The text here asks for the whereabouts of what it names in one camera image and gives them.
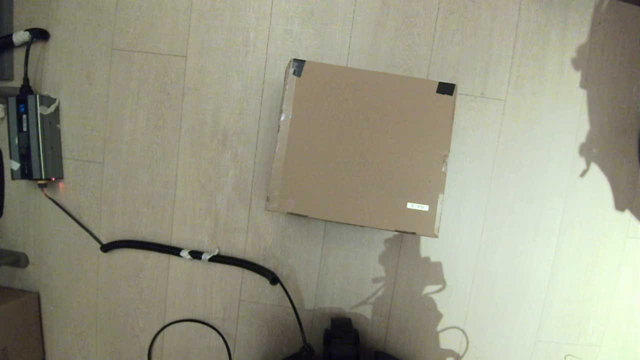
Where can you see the brown cardboard shoe box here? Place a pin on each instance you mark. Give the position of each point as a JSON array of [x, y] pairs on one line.
[[360, 150]]

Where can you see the grey power supply box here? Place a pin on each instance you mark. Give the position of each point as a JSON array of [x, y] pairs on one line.
[[35, 135]]

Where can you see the black robot torso part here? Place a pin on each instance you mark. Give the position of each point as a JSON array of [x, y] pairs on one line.
[[342, 340]]

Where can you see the grey furniture foot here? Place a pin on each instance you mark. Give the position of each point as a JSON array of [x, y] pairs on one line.
[[12, 258]]

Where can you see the small brown cardboard carton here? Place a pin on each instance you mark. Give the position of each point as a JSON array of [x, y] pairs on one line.
[[17, 325]]

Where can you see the dark grey panel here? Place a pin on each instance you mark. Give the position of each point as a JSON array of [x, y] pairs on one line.
[[5, 40]]

